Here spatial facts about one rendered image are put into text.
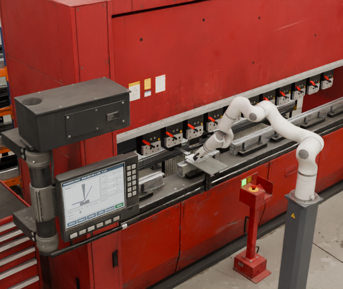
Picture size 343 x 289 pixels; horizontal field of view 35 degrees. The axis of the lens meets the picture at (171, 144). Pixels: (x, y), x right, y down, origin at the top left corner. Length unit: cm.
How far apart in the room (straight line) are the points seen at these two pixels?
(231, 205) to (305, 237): 86
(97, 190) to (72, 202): 14
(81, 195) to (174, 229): 145
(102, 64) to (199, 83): 102
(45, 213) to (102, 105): 62
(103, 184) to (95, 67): 64
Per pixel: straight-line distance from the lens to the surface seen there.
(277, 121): 352
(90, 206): 279
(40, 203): 278
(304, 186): 360
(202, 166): 396
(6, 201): 372
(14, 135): 288
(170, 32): 354
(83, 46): 292
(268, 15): 421
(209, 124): 403
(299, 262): 389
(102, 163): 274
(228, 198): 436
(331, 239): 511
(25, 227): 306
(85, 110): 258
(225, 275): 455
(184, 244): 422
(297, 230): 373
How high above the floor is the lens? 290
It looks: 26 degrees down
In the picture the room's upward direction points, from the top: 1 degrees clockwise
